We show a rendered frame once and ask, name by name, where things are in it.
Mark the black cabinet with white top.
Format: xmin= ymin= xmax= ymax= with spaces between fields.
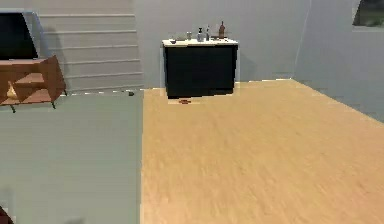
xmin=161 ymin=38 xmax=240 ymax=100

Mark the brown wooden tv stand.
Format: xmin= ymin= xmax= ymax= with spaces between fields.
xmin=0 ymin=55 xmax=67 ymax=114

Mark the pale yellow statuette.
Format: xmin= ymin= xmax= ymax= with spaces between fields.
xmin=6 ymin=81 xmax=18 ymax=100

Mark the black television set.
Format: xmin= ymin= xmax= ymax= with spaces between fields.
xmin=0 ymin=11 xmax=39 ymax=61

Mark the dark red furniture corner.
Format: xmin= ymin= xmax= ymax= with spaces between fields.
xmin=0 ymin=205 xmax=15 ymax=224

